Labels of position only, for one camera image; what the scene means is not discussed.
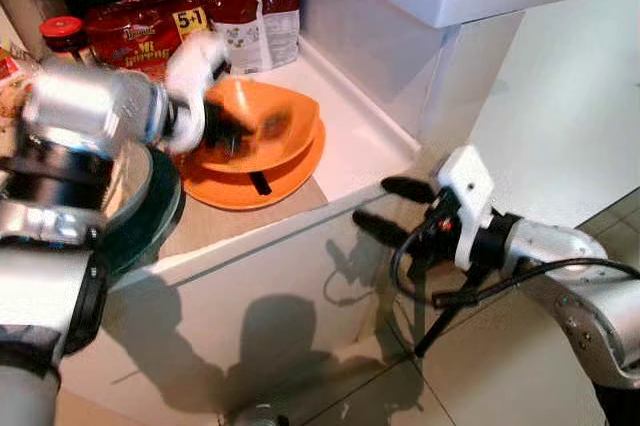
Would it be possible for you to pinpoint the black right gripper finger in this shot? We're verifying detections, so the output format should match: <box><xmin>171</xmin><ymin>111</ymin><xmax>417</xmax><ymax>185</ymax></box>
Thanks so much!
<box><xmin>352</xmin><ymin>208</ymin><xmax>431</xmax><ymax>250</ymax></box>
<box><xmin>381</xmin><ymin>175</ymin><xmax>439</xmax><ymax>205</ymax></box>

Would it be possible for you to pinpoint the orange plastic bowl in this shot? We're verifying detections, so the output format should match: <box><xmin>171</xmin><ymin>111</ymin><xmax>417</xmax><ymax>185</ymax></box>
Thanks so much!
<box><xmin>193</xmin><ymin>78</ymin><xmax>322</xmax><ymax>176</ymax></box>

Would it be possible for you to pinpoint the orange plastic plate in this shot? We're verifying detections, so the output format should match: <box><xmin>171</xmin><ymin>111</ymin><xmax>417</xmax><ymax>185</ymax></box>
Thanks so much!
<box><xmin>180</xmin><ymin>118</ymin><xmax>328</xmax><ymax>212</ymax></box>

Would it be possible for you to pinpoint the brown placemat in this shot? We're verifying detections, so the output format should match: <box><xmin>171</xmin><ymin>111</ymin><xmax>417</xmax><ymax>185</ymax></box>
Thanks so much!
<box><xmin>155</xmin><ymin>177</ymin><xmax>330</xmax><ymax>260</ymax></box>

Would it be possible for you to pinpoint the black slanted metal leg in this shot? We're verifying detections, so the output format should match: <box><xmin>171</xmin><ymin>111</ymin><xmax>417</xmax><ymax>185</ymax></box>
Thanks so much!
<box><xmin>414</xmin><ymin>266</ymin><xmax>492</xmax><ymax>358</ymax></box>

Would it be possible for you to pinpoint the red and white snack bag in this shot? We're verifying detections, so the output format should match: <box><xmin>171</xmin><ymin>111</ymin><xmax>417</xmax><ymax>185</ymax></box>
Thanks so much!
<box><xmin>196</xmin><ymin>0</ymin><xmax>302</xmax><ymax>76</ymax></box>

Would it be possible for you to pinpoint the dark green round plate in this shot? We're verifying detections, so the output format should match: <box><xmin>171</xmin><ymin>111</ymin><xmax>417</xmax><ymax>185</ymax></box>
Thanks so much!
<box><xmin>98</xmin><ymin>144</ymin><xmax>185</xmax><ymax>279</ymax></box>

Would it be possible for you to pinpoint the shiny steel bowl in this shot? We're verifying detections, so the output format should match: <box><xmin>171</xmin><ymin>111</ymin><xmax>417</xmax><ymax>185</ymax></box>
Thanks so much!
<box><xmin>103</xmin><ymin>144</ymin><xmax>155</xmax><ymax>237</ymax></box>

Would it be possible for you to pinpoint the red noodle multipack bag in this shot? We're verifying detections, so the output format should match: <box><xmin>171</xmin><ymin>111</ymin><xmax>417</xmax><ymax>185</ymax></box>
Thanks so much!
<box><xmin>84</xmin><ymin>0</ymin><xmax>212</xmax><ymax>83</ymax></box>

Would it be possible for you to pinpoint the jar with red lid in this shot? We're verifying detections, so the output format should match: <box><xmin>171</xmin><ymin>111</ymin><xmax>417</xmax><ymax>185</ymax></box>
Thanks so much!
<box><xmin>39</xmin><ymin>15</ymin><xmax>98</xmax><ymax>69</ymax></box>

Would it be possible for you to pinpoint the colourful food packet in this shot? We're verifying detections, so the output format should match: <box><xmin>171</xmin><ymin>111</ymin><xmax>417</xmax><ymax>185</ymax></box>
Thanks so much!
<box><xmin>0</xmin><ymin>44</ymin><xmax>39</xmax><ymax>119</ymax></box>

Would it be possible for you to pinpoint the grey robot foot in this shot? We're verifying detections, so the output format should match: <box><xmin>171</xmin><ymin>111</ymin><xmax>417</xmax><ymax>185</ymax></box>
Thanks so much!
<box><xmin>234</xmin><ymin>403</ymin><xmax>292</xmax><ymax>426</ymax></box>

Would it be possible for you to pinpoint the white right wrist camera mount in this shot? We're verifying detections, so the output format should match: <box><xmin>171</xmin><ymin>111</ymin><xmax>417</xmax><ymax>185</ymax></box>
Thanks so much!
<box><xmin>437</xmin><ymin>145</ymin><xmax>499</xmax><ymax>273</ymax></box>

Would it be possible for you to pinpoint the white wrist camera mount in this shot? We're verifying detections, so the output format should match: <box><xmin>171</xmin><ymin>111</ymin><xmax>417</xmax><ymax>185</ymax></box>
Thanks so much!
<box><xmin>163</xmin><ymin>31</ymin><xmax>233</xmax><ymax>155</ymax></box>
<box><xmin>437</xmin><ymin>145</ymin><xmax>499</xmax><ymax>273</ymax></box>

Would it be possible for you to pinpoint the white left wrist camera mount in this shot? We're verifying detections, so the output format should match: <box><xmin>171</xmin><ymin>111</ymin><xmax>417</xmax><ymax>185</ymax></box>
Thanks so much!
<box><xmin>163</xmin><ymin>31</ymin><xmax>233</xmax><ymax>155</ymax></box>

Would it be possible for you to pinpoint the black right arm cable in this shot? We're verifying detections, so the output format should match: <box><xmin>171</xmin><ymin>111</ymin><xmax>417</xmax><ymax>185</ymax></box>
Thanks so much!
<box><xmin>391</xmin><ymin>214</ymin><xmax>640</xmax><ymax>310</ymax></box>

